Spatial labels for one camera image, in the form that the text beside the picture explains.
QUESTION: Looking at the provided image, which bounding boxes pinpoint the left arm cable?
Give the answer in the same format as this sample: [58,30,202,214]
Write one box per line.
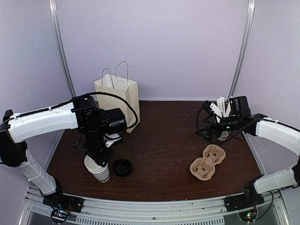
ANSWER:
[50,91,138,134]

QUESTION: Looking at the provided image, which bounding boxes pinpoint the white paper bag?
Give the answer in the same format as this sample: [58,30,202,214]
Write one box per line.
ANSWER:
[94,68,140,133]

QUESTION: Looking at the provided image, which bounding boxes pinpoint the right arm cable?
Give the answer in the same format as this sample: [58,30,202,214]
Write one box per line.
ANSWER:
[195,103,247,143]

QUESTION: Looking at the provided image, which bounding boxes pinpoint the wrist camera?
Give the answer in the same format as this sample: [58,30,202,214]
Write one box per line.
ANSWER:
[202,101,223,118]
[104,134,122,148]

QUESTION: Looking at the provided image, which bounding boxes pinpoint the left aluminium frame post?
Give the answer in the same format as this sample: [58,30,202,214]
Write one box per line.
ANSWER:
[49,0,76,97]

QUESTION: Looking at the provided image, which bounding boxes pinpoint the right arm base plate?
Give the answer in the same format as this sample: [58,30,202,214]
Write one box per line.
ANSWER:
[224,194,264,224]

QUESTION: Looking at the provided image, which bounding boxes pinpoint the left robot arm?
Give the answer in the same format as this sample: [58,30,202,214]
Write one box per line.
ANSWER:
[0,95,127,208]

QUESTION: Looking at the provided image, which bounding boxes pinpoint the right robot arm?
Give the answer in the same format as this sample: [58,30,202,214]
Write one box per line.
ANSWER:
[196,96,300,207]

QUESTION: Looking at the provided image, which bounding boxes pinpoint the right aluminium frame post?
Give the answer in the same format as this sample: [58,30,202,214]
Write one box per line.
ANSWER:
[228,0,255,99]

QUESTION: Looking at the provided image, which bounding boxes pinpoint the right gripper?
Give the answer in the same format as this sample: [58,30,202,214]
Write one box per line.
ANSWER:
[195,115,241,142]

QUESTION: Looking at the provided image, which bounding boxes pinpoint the black cup lid stack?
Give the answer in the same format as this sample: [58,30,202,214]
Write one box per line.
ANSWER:
[112,158,133,177]

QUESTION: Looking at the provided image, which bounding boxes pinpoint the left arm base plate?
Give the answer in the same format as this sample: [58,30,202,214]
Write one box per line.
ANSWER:
[43,195,84,225]

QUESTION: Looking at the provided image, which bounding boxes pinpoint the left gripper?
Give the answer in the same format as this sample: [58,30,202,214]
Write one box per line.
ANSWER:
[82,128,115,167]

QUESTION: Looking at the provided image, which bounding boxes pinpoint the aluminium frame post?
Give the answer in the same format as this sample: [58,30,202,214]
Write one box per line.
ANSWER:
[228,0,255,99]
[49,0,76,97]

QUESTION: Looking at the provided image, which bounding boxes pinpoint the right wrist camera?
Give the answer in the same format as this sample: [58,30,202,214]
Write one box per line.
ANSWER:
[202,101,223,118]

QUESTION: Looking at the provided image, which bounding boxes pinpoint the front aluminium rail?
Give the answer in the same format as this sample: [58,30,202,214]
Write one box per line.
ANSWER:
[20,185,289,225]

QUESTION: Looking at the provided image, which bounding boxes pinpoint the white wrapped stirrers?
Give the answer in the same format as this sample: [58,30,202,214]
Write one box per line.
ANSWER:
[214,97,231,123]

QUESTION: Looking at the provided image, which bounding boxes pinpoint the white paper cup stack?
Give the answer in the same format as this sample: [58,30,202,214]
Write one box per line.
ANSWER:
[84,155,110,183]

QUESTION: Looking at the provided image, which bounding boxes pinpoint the cup holding stirrers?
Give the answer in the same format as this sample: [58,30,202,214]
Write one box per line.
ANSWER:
[217,135,230,143]

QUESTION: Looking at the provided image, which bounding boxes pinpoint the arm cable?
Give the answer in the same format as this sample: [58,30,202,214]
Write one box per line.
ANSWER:
[195,103,247,143]
[50,91,138,134]

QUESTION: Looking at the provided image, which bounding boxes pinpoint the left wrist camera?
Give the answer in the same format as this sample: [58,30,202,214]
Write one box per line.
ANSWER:
[104,134,122,148]

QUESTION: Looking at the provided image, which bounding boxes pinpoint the cardboard cup carrier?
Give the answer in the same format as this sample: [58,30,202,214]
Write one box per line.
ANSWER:
[189,144,226,181]

